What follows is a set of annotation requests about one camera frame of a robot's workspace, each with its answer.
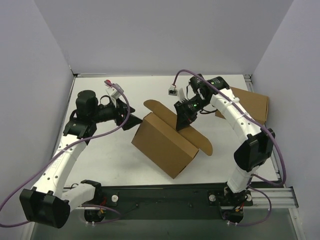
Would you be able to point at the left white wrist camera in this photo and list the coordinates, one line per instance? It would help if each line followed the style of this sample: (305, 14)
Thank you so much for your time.
(114, 91)

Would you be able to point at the brown cardboard box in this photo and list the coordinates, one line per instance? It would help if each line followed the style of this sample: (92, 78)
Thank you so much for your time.
(256, 105)
(170, 150)

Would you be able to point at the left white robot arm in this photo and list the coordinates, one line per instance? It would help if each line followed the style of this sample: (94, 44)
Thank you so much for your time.
(46, 203)

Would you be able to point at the aluminium frame rail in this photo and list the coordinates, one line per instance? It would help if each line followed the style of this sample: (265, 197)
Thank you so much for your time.
(280, 198)

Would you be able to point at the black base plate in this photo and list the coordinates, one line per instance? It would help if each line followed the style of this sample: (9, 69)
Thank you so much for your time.
(200, 201)

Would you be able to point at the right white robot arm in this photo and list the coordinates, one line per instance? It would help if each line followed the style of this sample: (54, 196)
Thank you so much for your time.
(256, 145)

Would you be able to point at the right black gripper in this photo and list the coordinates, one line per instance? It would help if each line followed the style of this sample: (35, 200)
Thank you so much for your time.
(185, 110)

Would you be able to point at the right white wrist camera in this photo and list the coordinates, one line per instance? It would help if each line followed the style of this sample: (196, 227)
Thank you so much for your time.
(178, 92)

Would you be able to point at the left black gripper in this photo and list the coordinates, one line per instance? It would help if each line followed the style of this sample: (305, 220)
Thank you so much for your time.
(122, 113)

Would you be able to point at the folded brown cardboard box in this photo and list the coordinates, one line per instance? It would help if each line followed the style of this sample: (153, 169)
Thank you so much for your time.
(256, 105)

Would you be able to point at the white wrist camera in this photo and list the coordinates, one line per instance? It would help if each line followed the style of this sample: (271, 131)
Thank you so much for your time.
(178, 92)
(114, 91)

